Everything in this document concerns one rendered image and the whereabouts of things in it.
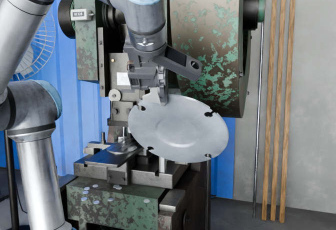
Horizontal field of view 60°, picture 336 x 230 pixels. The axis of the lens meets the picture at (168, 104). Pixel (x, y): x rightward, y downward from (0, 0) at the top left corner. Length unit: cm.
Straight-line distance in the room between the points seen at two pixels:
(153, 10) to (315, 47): 192
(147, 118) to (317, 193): 194
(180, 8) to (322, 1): 169
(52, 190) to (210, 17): 60
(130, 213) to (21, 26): 83
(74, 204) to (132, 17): 92
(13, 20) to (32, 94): 27
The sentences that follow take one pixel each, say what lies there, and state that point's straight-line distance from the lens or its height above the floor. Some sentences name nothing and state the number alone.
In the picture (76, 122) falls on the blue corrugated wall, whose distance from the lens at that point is 283.
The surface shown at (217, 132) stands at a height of 95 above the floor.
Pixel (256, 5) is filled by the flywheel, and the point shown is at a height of 133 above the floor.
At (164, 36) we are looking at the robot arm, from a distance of 57.
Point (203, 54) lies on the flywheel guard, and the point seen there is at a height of 116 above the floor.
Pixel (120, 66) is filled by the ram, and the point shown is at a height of 112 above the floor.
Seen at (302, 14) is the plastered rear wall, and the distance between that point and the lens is 236.
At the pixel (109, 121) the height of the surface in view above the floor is 88.
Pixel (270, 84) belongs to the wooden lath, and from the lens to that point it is 219.
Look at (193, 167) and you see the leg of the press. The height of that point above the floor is 61.
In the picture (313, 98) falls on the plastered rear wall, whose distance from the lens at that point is 237.
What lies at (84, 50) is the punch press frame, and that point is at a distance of 125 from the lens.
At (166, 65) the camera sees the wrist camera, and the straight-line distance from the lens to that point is 62.
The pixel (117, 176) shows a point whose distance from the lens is 121.
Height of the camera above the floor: 114
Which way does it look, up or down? 9 degrees down
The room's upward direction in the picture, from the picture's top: straight up
